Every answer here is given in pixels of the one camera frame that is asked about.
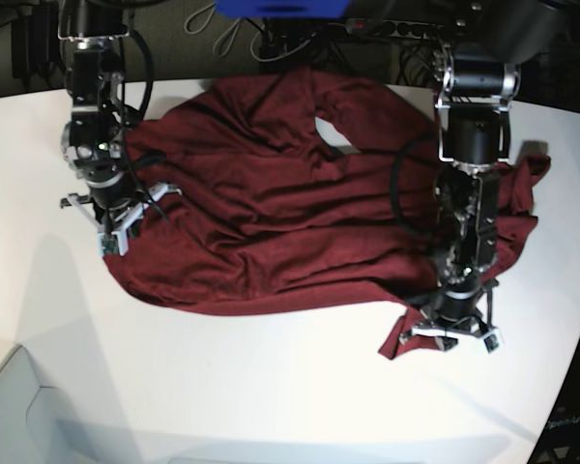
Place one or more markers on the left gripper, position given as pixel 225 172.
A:
pixel 452 314

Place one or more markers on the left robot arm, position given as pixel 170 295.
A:
pixel 478 70

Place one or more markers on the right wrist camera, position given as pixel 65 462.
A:
pixel 113 244

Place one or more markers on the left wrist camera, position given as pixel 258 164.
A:
pixel 492 340

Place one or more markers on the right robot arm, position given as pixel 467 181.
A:
pixel 94 141

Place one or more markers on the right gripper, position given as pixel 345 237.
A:
pixel 116 212

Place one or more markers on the blue box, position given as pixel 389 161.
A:
pixel 282 8

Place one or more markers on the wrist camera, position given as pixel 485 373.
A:
pixel 113 244
pixel 492 340

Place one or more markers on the black power strip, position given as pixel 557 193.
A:
pixel 398 29

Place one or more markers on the dark red t-shirt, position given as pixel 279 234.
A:
pixel 283 198

